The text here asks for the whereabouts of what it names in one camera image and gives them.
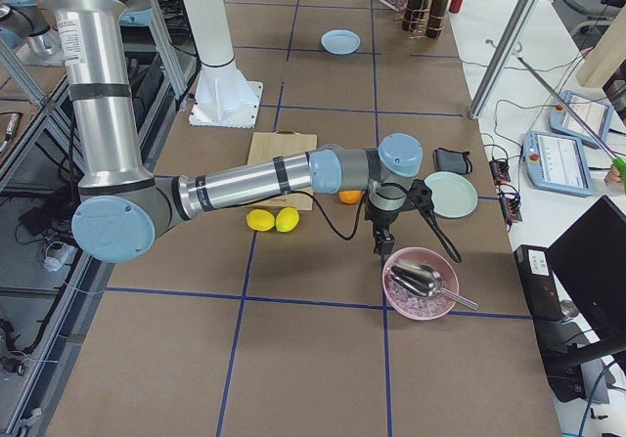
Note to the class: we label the black computer monitor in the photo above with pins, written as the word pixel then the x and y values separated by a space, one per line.
pixel 589 261

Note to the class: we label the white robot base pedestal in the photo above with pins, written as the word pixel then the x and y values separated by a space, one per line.
pixel 223 97

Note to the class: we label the dark wine bottle right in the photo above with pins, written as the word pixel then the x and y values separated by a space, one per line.
pixel 435 18

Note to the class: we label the green tipped stick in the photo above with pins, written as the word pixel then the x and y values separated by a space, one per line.
pixel 617 161

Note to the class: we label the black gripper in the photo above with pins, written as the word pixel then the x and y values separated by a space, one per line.
pixel 380 219

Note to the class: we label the steel scoop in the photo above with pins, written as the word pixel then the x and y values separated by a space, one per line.
pixel 424 281

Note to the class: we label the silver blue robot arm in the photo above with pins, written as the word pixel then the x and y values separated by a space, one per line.
pixel 124 208

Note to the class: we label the black computer box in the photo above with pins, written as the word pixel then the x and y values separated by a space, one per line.
pixel 543 302

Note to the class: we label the yellow lemon right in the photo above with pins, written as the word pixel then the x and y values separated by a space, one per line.
pixel 287 220

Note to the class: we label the orange fruit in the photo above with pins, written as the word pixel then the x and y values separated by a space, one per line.
pixel 350 197

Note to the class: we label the aluminium frame post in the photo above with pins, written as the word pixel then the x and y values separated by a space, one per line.
pixel 519 18

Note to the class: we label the pale green plate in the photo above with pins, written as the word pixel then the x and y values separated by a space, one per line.
pixel 453 195

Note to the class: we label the teach pendant near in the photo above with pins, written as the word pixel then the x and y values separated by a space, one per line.
pixel 557 163

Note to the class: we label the pink bowl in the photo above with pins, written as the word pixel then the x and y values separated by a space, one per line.
pixel 410 305

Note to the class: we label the dark grey cloth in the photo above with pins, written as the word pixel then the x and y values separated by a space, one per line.
pixel 452 161

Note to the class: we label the teach pendant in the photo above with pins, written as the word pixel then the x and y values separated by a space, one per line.
pixel 557 163
pixel 596 113

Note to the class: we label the teach pendant far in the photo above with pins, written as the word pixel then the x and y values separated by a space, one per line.
pixel 596 113

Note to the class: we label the dark wine bottle left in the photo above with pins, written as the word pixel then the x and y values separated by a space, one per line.
pixel 410 14

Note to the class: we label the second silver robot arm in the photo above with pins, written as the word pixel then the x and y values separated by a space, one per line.
pixel 22 23

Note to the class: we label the yellow lemon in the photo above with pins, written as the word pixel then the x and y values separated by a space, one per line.
pixel 287 220
pixel 260 220

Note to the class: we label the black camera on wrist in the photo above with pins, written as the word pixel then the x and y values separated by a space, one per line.
pixel 421 197

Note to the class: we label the light blue plate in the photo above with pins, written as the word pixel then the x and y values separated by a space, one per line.
pixel 340 42

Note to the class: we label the dark wine bottle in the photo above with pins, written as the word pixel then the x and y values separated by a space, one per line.
pixel 410 14
pixel 435 18

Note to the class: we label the wooden cutting board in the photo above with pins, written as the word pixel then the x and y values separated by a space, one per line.
pixel 264 146

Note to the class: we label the yellow lemon left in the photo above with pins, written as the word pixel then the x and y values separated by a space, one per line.
pixel 260 220

